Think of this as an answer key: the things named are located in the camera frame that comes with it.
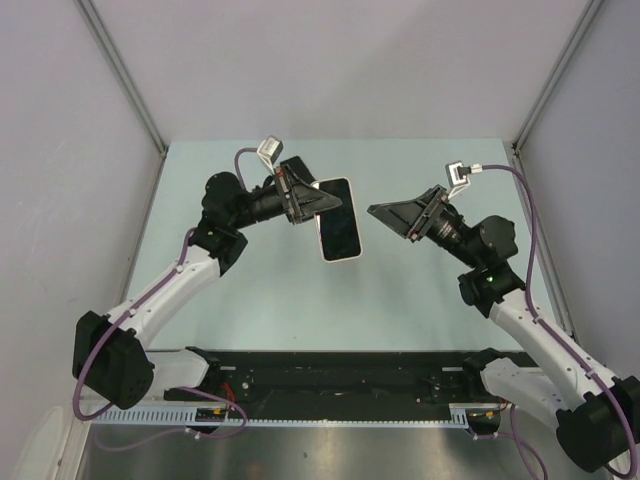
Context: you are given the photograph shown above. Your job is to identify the left aluminium frame post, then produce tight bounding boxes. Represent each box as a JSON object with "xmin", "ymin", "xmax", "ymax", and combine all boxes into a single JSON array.
[{"xmin": 73, "ymin": 0, "xmax": 168, "ymax": 159}]

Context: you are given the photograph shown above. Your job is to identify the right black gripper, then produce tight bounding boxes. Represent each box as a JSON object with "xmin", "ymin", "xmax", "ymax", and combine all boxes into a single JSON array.
[{"xmin": 367, "ymin": 185, "xmax": 481, "ymax": 269}]

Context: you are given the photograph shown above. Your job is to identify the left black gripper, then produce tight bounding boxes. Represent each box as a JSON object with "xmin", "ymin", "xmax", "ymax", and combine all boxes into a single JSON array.
[{"xmin": 230, "ymin": 164, "xmax": 340, "ymax": 230}]

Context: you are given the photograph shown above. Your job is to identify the aluminium frame post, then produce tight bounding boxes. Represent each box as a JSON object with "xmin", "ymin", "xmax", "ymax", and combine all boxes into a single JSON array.
[
  {"xmin": 510, "ymin": 0, "xmax": 609, "ymax": 155},
  {"xmin": 73, "ymin": 0, "xmax": 168, "ymax": 159}
]

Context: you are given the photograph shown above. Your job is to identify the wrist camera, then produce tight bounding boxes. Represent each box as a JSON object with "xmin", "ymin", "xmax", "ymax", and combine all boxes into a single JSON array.
[
  {"xmin": 445, "ymin": 162, "xmax": 472, "ymax": 200},
  {"xmin": 256, "ymin": 135, "xmax": 284, "ymax": 173}
]

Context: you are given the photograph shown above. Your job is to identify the right aluminium side rail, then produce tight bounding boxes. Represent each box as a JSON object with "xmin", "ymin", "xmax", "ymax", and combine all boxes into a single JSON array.
[{"xmin": 504, "ymin": 142, "xmax": 577, "ymax": 340}]

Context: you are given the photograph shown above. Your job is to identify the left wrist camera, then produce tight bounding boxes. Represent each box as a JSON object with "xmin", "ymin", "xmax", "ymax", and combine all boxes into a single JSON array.
[{"xmin": 256, "ymin": 135, "xmax": 284, "ymax": 173}]

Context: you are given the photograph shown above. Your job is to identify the purple cable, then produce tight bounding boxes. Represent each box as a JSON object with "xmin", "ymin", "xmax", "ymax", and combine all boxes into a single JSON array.
[
  {"xmin": 72, "ymin": 147, "xmax": 261, "ymax": 452},
  {"xmin": 469, "ymin": 163, "xmax": 636, "ymax": 476}
]

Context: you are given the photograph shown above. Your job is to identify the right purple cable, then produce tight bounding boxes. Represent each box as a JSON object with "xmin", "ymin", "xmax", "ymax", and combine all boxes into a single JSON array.
[{"xmin": 469, "ymin": 163, "xmax": 636, "ymax": 476}]

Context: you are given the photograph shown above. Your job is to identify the right aluminium frame post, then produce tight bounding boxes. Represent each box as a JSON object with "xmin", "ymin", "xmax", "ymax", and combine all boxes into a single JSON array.
[{"xmin": 510, "ymin": 0, "xmax": 609, "ymax": 155}]

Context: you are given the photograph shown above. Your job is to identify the black phone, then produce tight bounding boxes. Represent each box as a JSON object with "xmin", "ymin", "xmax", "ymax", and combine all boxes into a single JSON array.
[{"xmin": 283, "ymin": 157, "xmax": 363, "ymax": 263}]

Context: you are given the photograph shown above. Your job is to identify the white slotted cable duct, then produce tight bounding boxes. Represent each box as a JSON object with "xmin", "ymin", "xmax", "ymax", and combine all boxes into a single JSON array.
[{"xmin": 92, "ymin": 402, "xmax": 471, "ymax": 428}]

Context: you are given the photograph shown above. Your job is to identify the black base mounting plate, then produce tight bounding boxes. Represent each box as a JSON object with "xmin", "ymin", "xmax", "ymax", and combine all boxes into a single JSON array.
[{"xmin": 101, "ymin": 349, "xmax": 584, "ymax": 435}]

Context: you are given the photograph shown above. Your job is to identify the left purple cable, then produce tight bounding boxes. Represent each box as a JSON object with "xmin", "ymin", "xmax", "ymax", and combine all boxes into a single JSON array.
[{"xmin": 72, "ymin": 147, "xmax": 261, "ymax": 452}]

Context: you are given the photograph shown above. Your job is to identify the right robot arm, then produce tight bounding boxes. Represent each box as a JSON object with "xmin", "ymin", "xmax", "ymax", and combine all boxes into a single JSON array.
[{"xmin": 367, "ymin": 185, "xmax": 639, "ymax": 477}]

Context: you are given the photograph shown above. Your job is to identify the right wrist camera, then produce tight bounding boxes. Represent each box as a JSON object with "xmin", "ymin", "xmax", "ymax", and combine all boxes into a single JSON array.
[{"xmin": 445, "ymin": 162, "xmax": 472, "ymax": 200}]

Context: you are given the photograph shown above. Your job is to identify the aluminium front frame rail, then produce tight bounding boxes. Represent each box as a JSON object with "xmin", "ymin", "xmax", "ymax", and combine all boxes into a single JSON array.
[{"xmin": 72, "ymin": 364, "xmax": 614, "ymax": 407}]

